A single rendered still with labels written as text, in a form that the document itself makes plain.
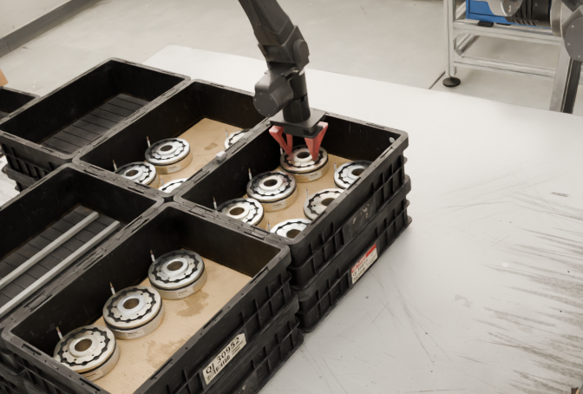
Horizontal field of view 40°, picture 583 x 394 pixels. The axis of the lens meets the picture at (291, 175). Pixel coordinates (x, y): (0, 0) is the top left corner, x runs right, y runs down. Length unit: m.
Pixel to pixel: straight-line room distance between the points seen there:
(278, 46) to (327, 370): 0.61
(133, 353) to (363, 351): 0.41
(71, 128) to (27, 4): 2.93
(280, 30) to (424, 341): 0.63
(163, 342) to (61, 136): 0.82
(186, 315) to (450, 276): 0.53
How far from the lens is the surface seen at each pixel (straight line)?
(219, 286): 1.46
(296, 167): 1.67
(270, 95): 1.53
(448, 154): 1.96
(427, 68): 3.85
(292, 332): 1.47
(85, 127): 2.08
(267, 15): 1.50
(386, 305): 1.56
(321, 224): 1.41
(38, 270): 1.64
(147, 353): 1.38
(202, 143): 1.88
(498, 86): 3.69
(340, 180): 1.62
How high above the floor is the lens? 1.79
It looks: 34 degrees down
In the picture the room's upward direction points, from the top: 9 degrees counter-clockwise
